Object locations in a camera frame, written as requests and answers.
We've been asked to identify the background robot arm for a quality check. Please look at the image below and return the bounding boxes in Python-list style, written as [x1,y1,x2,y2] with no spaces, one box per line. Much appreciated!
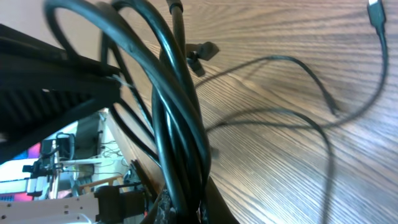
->
[22,132,99,197]

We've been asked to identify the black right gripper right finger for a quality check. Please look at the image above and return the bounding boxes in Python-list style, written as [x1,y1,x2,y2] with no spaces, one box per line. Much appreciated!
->
[200,177,239,224]

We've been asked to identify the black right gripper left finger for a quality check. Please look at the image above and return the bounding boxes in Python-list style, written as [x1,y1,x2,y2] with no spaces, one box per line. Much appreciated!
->
[141,185,174,224]

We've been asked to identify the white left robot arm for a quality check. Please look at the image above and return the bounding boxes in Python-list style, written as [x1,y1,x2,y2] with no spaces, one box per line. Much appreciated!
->
[1,26,150,223]

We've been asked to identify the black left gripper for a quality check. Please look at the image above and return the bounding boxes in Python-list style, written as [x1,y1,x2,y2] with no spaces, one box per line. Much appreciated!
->
[1,25,121,163]

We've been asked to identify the computer monitor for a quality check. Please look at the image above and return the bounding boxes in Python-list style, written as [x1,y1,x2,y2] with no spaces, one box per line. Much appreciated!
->
[1,143,41,202]

